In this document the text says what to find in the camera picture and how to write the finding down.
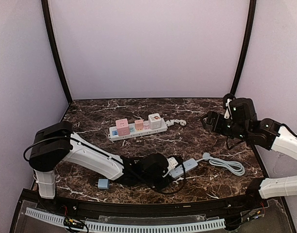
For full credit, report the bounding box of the grey power strip cable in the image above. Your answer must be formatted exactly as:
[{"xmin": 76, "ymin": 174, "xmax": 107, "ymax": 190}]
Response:
[{"xmin": 197, "ymin": 152, "xmax": 246, "ymax": 176}]

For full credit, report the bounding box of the white power strip cable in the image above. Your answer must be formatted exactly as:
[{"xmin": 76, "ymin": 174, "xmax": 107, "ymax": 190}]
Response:
[{"xmin": 165, "ymin": 118, "xmax": 188, "ymax": 127}]

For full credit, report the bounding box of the black front rail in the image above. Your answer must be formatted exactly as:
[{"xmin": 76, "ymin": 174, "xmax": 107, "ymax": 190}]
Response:
[{"xmin": 49, "ymin": 194, "xmax": 261, "ymax": 219}]

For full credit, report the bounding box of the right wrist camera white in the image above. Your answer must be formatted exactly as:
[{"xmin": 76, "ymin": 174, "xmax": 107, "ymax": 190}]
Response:
[{"xmin": 223, "ymin": 93, "xmax": 236, "ymax": 119}]

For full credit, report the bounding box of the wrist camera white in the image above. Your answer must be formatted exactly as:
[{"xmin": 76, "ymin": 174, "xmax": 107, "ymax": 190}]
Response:
[
  {"xmin": 223, "ymin": 93, "xmax": 236, "ymax": 119},
  {"xmin": 167, "ymin": 157, "xmax": 179, "ymax": 171}
]

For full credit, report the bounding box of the black frame post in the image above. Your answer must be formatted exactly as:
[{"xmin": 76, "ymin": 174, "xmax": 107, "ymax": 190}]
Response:
[
  {"xmin": 41, "ymin": 0, "xmax": 73, "ymax": 105},
  {"xmin": 230, "ymin": 0, "xmax": 257, "ymax": 96}
]

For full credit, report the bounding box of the pink cube socket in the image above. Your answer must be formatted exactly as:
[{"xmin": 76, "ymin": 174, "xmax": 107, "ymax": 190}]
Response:
[{"xmin": 115, "ymin": 118, "xmax": 130, "ymax": 136}]

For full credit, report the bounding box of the right black frame post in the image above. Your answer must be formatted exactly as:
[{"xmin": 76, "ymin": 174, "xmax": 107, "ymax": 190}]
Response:
[{"xmin": 230, "ymin": 0, "xmax": 257, "ymax": 96}]

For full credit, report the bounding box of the small circuit board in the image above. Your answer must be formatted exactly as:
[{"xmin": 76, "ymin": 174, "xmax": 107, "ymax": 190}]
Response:
[{"xmin": 63, "ymin": 217, "xmax": 84, "ymax": 229}]

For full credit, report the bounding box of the blue usb charger plug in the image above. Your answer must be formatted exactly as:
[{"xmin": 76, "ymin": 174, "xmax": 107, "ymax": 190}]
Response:
[{"xmin": 97, "ymin": 179, "xmax": 110, "ymax": 190}]

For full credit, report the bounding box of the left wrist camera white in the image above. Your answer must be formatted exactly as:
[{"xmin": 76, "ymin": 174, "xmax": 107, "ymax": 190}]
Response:
[{"xmin": 167, "ymin": 157, "xmax": 179, "ymax": 171}]

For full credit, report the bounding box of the white multicolour power strip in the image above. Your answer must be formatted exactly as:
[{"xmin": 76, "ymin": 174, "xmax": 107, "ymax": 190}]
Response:
[{"xmin": 109, "ymin": 118, "xmax": 168, "ymax": 142}]

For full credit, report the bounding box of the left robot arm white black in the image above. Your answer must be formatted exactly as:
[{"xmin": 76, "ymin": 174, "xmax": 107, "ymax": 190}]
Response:
[{"xmin": 23, "ymin": 121, "xmax": 183, "ymax": 199}]

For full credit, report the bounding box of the light blue cable duct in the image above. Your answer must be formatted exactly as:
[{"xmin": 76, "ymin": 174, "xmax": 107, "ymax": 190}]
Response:
[{"xmin": 25, "ymin": 207, "xmax": 226, "ymax": 233}]

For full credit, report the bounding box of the left black frame post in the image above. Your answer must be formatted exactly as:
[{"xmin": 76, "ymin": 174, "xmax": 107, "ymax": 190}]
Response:
[{"xmin": 41, "ymin": 0, "xmax": 73, "ymax": 105}]

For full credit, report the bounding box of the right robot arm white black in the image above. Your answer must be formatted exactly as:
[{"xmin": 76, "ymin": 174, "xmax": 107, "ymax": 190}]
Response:
[{"xmin": 200, "ymin": 94, "xmax": 297, "ymax": 200}]

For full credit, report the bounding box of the white cube socket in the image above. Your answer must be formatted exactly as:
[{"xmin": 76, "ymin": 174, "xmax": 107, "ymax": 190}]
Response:
[{"xmin": 148, "ymin": 113, "xmax": 162, "ymax": 130}]

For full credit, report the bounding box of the pink usb charger plug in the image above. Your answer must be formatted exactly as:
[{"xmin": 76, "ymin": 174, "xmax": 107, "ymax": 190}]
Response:
[{"xmin": 134, "ymin": 119, "xmax": 144, "ymax": 131}]

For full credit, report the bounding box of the light blue power strip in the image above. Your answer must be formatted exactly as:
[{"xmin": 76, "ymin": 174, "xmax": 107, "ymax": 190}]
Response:
[{"xmin": 169, "ymin": 158, "xmax": 198, "ymax": 179}]

